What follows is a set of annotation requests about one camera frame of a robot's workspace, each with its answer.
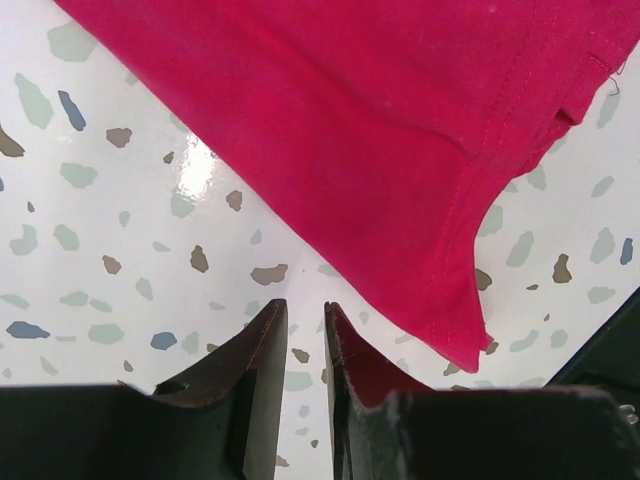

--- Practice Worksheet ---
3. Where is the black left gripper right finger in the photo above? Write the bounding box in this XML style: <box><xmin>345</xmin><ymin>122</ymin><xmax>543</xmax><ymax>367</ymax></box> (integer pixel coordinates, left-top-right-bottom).
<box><xmin>324</xmin><ymin>303</ymin><xmax>639</xmax><ymax>479</ymax></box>

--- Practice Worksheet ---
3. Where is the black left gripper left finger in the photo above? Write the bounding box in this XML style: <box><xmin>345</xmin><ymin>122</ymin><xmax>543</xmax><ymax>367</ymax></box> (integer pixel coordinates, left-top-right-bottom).
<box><xmin>1</xmin><ymin>299</ymin><xmax>288</xmax><ymax>479</ymax></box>

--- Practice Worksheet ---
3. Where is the magenta red t shirt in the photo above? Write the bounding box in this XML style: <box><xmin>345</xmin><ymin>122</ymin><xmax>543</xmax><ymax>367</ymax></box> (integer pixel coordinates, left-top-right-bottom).
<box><xmin>62</xmin><ymin>1</ymin><xmax>639</xmax><ymax>373</ymax></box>

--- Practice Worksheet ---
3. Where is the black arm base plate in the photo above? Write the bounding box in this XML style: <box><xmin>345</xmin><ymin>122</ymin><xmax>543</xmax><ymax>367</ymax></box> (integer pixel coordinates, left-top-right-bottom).
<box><xmin>548</xmin><ymin>289</ymin><xmax>639</xmax><ymax>407</ymax></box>

